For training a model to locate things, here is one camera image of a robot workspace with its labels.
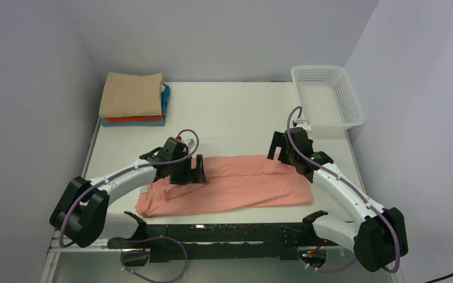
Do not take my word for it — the pink t shirt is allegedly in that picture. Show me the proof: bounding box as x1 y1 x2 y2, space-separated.
135 155 313 218

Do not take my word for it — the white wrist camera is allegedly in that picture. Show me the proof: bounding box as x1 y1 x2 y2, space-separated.
292 119 311 131
176 136 196 152

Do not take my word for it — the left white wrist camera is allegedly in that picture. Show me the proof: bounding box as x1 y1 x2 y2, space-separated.
176 136 196 152

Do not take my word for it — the folded tan t shirt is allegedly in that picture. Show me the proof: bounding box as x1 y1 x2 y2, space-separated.
99 72 165 118

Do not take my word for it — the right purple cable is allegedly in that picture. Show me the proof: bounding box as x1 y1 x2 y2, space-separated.
286 106 402 274

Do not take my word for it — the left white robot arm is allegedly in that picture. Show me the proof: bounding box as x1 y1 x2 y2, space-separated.
49 136 207 248

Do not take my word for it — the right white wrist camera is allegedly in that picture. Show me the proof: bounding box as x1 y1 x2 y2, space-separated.
292 119 311 131

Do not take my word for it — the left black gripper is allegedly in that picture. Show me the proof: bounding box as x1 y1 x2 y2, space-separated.
169 154 206 185

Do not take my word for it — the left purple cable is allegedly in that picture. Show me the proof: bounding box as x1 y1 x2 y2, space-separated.
57 129 201 283

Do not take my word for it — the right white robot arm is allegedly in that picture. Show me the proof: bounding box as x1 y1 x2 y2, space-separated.
267 127 408 274

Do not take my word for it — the black cable corner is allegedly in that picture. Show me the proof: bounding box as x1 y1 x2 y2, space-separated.
424 261 453 283

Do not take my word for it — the folded orange t shirt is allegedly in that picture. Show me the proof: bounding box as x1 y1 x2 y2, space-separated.
106 115 165 122

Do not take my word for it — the white plastic basket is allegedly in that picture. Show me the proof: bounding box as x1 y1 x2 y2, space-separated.
291 65 365 131

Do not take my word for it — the purple cable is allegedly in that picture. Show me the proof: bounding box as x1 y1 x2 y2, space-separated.
286 106 402 274
57 129 201 283

